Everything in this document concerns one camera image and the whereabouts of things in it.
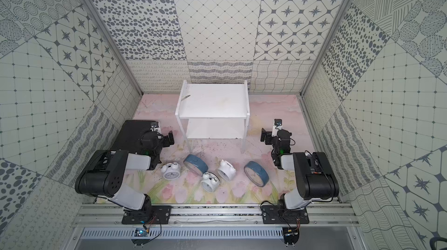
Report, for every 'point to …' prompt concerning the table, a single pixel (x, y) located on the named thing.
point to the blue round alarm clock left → (195, 164)
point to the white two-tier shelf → (213, 111)
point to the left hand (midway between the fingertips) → (167, 132)
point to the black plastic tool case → (129, 136)
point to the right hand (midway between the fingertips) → (272, 130)
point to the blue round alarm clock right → (256, 173)
